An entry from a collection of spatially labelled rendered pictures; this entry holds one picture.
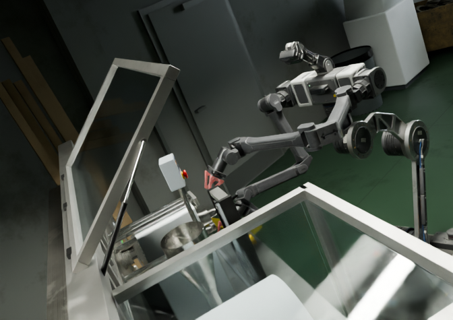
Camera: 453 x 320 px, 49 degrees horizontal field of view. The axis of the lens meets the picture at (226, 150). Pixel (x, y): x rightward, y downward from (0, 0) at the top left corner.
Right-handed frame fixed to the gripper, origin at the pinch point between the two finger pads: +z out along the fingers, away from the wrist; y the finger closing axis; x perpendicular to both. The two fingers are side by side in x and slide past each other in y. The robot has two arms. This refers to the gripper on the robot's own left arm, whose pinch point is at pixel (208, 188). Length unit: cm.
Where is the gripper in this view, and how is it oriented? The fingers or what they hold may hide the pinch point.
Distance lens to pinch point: 223.4
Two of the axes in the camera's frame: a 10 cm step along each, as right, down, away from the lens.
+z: -4.3, 9.0, 0.5
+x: -8.4, -3.8, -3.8
